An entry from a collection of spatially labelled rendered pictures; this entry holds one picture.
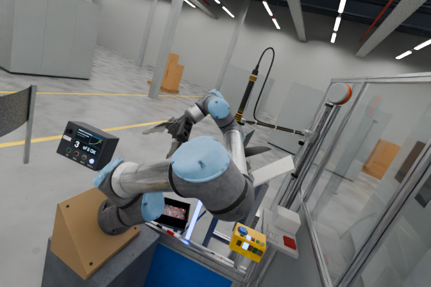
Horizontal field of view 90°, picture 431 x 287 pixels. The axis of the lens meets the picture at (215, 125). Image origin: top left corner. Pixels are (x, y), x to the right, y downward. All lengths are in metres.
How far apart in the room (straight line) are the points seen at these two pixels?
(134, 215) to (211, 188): 0.45
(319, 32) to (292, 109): 7.74
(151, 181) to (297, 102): 6.38
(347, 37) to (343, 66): 1.46
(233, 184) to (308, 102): 6.38
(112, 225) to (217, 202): 0.55
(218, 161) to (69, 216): 0.62
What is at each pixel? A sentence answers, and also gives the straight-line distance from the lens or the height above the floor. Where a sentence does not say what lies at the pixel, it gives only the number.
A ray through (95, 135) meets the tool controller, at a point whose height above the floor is 1.24.
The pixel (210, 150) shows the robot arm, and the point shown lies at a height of 1.63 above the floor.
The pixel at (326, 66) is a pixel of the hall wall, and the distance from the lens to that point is 13.57.
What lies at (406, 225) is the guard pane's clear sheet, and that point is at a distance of 1.06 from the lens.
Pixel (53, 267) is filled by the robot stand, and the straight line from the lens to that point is 1.16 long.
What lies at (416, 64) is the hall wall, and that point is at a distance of 14.16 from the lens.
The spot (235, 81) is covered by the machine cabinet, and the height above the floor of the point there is 1.40.
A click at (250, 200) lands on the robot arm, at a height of 1.54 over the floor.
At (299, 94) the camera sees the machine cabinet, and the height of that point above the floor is 1.75.
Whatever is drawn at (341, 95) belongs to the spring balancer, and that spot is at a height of 1.87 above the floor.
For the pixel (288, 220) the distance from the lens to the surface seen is 1.73.
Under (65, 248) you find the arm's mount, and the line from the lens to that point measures 0.98.
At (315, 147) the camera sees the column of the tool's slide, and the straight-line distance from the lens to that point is 1.79.
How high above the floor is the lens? 1.80
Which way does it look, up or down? 15 degrees down
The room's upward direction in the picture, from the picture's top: 19 degrees clockwise
